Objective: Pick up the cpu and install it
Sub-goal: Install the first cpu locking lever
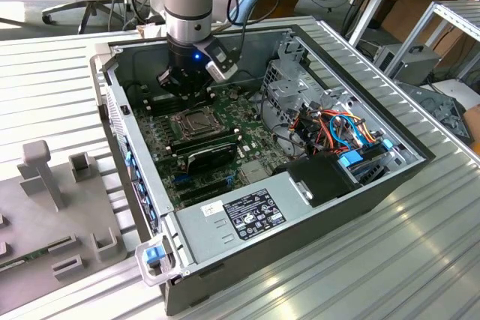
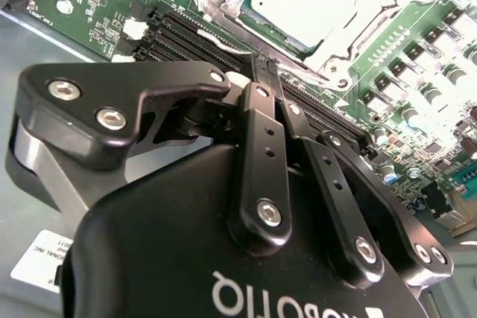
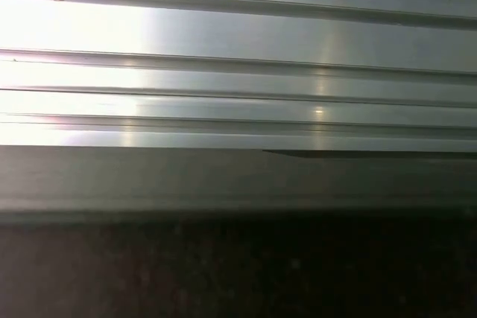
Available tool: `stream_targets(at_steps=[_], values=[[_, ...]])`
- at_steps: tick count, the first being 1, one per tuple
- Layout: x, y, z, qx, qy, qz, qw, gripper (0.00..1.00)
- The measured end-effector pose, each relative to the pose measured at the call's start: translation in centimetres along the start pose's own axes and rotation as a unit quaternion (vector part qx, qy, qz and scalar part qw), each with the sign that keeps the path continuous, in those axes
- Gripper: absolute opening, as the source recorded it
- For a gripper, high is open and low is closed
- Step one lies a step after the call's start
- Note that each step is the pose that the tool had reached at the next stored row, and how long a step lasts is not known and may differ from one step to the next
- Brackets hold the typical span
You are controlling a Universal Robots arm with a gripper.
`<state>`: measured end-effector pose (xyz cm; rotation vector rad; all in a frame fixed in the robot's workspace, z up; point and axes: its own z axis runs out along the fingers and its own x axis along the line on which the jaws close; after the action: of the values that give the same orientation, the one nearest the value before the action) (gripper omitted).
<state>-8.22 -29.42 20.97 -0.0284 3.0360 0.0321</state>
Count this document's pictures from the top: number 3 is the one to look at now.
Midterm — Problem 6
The black PC case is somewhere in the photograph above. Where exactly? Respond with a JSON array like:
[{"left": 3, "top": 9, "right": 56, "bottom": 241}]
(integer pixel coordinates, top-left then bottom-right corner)
[{"left": 0, "top": 145, "right": 477, "bottom": 318}]

